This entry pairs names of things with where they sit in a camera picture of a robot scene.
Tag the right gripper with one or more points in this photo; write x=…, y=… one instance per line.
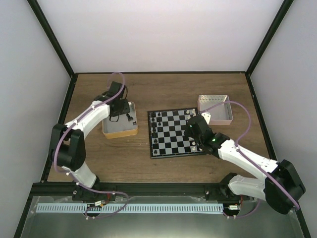
x=187, y=132

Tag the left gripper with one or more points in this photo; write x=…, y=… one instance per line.
x=126, y=110

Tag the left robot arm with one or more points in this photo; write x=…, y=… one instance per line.
x=67, y=144

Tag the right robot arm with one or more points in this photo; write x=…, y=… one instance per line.
x=277, y=183

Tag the yellow metal tin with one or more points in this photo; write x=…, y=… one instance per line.
x=121, y=127

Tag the pink metal tin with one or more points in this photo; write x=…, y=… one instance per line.
x=218, y=107

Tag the black white chessboard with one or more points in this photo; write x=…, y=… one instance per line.
x=171, y=139

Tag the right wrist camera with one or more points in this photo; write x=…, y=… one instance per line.
x=206, y=116

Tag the light blue cable duct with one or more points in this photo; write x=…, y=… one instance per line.
x=131, y=208

